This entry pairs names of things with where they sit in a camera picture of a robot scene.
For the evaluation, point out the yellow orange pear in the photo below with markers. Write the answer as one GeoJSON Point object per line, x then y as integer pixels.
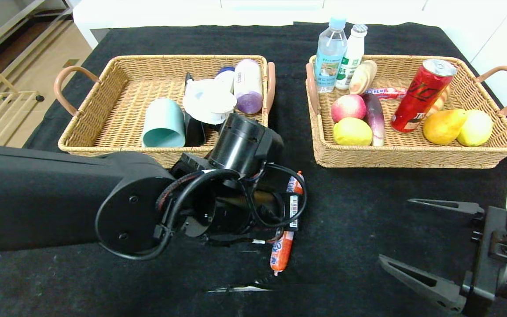
{"type": "Point", "coordinates": [442, 127]}

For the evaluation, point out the white bottle purple cap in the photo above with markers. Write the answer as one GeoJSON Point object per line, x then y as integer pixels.
{"type": "Point", "coordinates": [248, 88]}

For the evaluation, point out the purple eggplant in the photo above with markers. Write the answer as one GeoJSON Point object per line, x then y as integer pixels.
{"type": "Point", "coordinates": [374, 119]}

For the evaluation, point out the ridged bread roll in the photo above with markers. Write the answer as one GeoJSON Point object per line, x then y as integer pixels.
{"type": "Point", "coordinates": [363, 77]}

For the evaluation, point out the white milk bottle green label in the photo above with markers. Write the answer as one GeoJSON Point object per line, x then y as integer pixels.
{"type": "Point", "coordinates": [352, 53]}

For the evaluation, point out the grey metal shelf unit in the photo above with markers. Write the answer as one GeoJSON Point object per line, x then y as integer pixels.
{"type": "Point", "coordinates": [16, 17]}

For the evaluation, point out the white round lid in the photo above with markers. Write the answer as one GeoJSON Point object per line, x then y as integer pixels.
{"type": "Point", "coordinates": [209, 101]}

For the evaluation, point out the white cabinet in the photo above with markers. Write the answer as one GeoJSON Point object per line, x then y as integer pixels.
{"type": "Point", "coordinates": [170, 13]}

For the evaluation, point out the yellow lemon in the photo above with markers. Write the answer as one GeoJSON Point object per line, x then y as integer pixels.
{"type": "Point", "coordinates": [478, 127]}
{"type": "Point", "coordinates": [352, 132]}

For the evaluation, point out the striped croissant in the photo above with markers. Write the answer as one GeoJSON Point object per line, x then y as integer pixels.
{"type": "Point", "coordinates": [440, 101]}

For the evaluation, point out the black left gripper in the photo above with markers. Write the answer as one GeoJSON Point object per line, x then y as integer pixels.
{"type": "Point", "coordinates": [294, 210]}

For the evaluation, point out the pink peach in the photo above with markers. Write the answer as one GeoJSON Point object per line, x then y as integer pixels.
{"type": "Point", "coordinates": [348, 108]}

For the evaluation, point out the black flat case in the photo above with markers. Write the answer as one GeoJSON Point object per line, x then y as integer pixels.
{"type": "Point", "coordinates": [194, 132]}

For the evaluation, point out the white lotion bottle blue cap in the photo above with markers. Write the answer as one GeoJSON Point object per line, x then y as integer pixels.
{"type": "Point", "coordinates": [227, 74]}

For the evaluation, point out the light wooden rack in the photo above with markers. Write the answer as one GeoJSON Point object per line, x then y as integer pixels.
{"type": "Point", "coordinates": [16, 93]}

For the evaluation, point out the red cola can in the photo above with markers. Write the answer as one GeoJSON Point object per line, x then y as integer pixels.
{"type": "Point", "coordinates": [420, 97]}

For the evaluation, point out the teal plastic mug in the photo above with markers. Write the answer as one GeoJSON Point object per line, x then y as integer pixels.
{"type": "Point", "coordinates": [163, 119]}

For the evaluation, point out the orange sausage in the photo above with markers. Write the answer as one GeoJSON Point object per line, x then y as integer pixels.
{"type": "Point", "coordinates": [282, 251]}

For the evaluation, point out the wicker basket holding food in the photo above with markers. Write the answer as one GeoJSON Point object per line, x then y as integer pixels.
{"type": "Point", "coordinates": [412, 152]}

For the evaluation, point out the wicker basket holding toiletries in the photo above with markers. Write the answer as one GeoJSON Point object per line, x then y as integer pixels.
{"type": "Point", "coordinates": [117, 110]}

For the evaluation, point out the clear water bottle blue label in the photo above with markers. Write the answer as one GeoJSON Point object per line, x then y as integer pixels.
{"type": "Point", "coordinates": [329, 57]}

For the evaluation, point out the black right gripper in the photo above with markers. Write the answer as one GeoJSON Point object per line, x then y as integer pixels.
{"type": "Point", "coordinates": [483, 255]}

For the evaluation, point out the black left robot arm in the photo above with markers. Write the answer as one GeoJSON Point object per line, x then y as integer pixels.
{"type": "Point", "coordinates": [60, 198]}

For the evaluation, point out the red chewy candy pack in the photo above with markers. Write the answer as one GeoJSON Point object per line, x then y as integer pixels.
{"type": "Point", "coordinates": [385, 92]}

